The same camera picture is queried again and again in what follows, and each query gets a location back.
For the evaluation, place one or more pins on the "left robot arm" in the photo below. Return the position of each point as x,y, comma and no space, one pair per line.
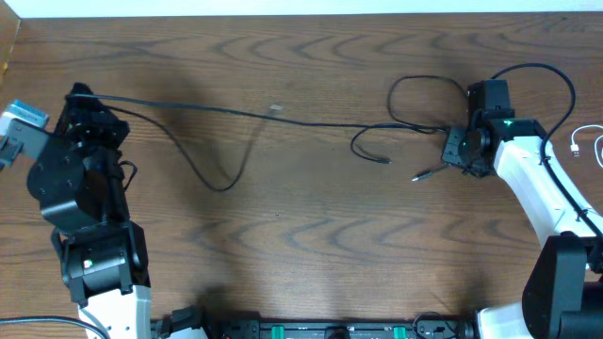
78,181

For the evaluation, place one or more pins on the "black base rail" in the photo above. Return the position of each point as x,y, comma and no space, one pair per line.
195,322

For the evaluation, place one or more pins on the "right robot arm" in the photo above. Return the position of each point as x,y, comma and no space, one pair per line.
556,302

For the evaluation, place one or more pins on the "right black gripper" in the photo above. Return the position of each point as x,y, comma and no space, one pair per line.
450,153

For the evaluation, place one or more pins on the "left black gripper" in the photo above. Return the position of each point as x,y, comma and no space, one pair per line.
97,122

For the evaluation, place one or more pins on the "wooden side panel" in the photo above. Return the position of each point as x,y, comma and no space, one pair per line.
10,24

